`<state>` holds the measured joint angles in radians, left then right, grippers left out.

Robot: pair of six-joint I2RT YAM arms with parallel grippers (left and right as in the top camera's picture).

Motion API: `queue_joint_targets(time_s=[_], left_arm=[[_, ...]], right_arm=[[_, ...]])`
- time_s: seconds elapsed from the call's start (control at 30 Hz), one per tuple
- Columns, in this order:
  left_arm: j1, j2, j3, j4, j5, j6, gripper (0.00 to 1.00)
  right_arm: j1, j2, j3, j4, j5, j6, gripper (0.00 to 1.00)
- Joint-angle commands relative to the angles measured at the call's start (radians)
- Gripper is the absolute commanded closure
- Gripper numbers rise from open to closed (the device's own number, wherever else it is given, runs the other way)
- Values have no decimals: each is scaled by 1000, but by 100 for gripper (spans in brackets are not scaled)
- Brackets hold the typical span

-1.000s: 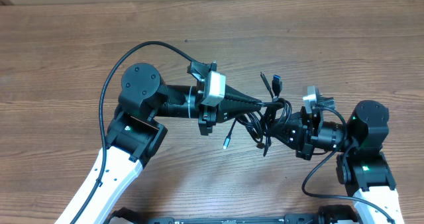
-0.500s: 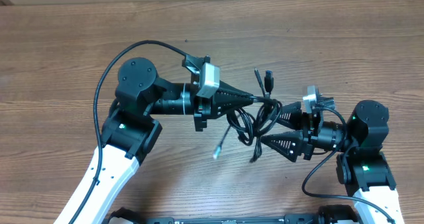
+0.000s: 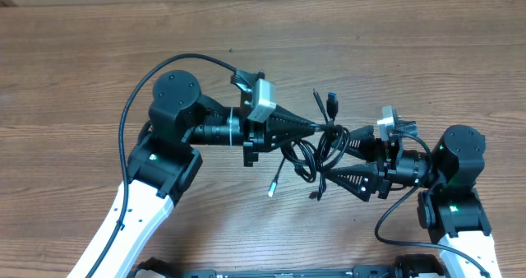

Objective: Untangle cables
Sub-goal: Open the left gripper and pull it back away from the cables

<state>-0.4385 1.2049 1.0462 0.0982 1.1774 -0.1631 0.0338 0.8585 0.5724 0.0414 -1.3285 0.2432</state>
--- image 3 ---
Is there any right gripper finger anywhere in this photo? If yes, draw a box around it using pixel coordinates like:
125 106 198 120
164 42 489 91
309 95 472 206
343 125 376 160
327 163 379 202

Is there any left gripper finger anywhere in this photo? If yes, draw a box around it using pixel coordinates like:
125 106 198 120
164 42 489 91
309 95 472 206
266 127 316 152
269 105 315 132

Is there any thick black USB cable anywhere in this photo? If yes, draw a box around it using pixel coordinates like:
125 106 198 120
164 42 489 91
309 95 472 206
281 91 352 202

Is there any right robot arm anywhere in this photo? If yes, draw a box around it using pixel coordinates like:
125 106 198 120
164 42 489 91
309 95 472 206
325 118 501 277

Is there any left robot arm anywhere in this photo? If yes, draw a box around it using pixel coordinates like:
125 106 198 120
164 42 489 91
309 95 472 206
69 70 315 277

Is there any left camera cable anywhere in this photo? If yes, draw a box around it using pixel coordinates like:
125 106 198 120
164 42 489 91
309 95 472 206
84 53 239 278

